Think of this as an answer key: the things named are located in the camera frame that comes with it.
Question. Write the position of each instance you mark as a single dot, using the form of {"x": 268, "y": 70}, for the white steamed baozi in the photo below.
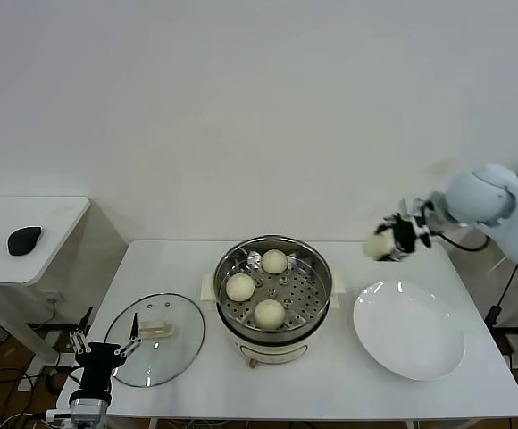
{"x": 274, "y": 261}
{"x": 378, "y": 246}
{"x": 240, "y": 287}
{"x": 269, "y": 313}

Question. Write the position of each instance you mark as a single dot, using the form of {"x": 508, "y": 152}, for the black computer mouse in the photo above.
{"x": 26, "y": 240}

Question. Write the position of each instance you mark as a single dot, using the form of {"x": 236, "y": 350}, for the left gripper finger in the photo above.
{"x": 129, "y": 347}
{"x": 78, "y": 342}

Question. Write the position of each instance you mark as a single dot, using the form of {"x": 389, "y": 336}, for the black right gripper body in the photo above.
{"x": 408, "y": 232}

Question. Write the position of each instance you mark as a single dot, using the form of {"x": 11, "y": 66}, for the white round plate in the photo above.
{"x": 406, "y": 330}

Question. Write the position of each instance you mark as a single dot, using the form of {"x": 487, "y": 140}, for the white side table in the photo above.
{"x": 40, "y": 210}

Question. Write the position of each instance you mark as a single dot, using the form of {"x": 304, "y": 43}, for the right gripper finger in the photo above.
{"x": 395, "y": 256}
{"x": 388, "y": 222}

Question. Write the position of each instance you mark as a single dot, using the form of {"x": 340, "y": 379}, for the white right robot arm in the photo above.
{"x": 482, "y": 196}

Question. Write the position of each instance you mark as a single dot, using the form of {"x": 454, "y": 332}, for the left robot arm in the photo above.
{"x": 89, "y": 409}

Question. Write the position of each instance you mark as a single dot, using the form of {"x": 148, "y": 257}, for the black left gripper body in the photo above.
{"x": 100, "y": 362}

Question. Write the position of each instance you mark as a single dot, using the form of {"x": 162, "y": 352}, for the stainless steel steamer basket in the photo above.
{"x": 303, "y": 304}

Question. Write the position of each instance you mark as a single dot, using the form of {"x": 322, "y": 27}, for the cream electric cooking pot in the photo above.
{"x": 268, "y": 349}

